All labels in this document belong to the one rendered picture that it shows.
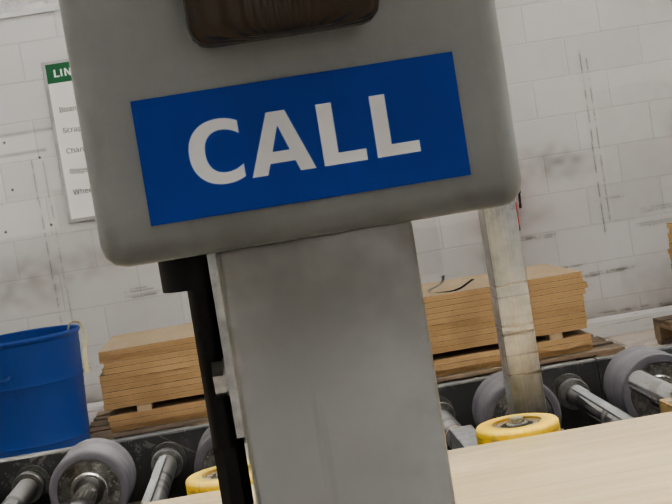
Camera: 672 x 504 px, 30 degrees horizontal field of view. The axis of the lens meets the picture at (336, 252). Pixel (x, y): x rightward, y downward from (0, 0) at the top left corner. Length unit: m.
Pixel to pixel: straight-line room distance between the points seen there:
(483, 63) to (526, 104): 7.36
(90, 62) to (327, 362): 0.07
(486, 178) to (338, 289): 0.03
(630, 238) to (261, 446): 7.50
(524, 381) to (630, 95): 6.42
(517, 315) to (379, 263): 1.12
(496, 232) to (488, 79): 1.13
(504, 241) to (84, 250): 6.21
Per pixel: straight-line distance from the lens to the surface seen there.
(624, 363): 1.83
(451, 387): 1.88
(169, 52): 0.20
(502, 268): 1.34
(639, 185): 7.72
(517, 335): 1.35
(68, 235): 7.46
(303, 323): 0.22
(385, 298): 0.22
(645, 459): 1.05
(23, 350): 5.74
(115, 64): 0.20
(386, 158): 0.20
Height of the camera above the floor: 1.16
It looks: 3 degrees down
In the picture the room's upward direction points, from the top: 9 degrees counter-clockwise
